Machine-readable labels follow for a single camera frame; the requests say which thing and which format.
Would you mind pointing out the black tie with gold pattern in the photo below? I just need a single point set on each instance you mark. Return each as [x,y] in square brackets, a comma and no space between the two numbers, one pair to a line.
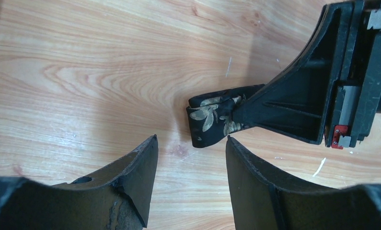
[210,114]

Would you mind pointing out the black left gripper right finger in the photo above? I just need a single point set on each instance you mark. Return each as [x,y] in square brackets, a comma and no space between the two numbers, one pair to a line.
[265,197]

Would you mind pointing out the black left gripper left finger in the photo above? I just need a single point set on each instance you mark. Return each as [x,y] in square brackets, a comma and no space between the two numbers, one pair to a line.
[114,197]

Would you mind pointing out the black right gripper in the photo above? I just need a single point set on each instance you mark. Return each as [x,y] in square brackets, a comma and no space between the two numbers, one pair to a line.
[344,55]

